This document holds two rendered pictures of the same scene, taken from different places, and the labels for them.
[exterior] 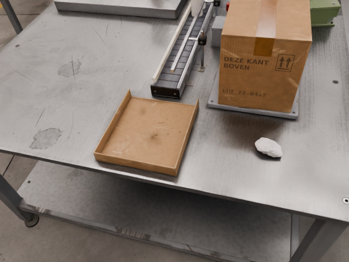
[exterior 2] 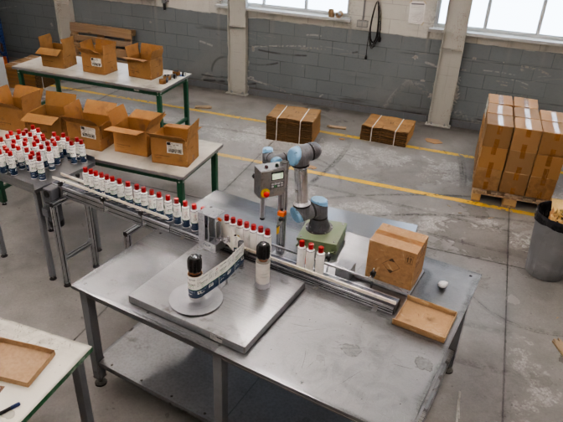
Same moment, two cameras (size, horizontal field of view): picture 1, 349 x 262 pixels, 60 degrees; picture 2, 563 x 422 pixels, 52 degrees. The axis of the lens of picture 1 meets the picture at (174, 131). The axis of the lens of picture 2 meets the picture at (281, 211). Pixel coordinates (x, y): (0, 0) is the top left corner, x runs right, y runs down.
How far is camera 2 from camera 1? 3.27 m
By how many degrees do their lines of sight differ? 63
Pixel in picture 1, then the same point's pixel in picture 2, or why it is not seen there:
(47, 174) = not seen: outside the picture
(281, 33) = (420, 240)
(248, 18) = (405, 244)
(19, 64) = (333, 379)
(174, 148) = (438, 314)
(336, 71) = not seen: hidden behind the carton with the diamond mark
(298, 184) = (462, 284)
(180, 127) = (423, 308)
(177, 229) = not seen: hidden behind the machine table
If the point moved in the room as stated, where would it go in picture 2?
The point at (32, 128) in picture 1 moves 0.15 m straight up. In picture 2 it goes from (413, 370) to (417, 348)
